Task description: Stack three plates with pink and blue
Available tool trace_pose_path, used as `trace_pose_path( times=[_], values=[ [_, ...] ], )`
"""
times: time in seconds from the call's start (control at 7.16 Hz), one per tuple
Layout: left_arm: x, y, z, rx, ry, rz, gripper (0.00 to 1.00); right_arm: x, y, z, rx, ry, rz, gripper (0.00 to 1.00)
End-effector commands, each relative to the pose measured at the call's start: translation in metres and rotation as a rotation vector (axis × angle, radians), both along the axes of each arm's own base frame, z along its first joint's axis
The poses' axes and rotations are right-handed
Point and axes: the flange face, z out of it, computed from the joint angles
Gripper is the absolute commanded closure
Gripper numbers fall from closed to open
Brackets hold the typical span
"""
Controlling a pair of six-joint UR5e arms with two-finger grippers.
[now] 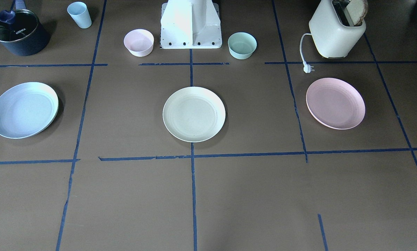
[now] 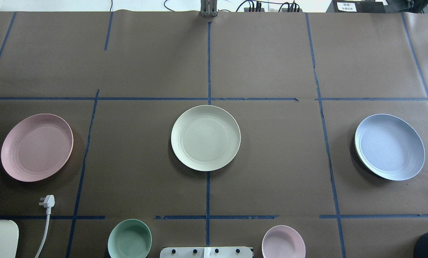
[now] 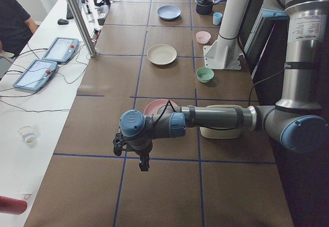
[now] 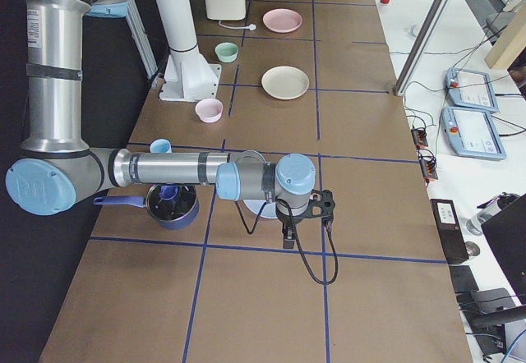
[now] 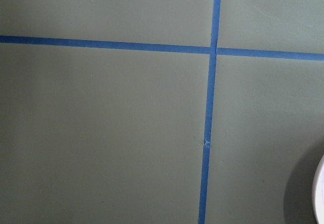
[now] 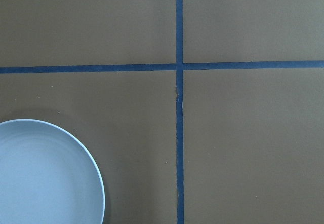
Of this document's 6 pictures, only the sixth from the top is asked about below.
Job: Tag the blue plate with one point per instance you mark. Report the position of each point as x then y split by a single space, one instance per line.
48 176

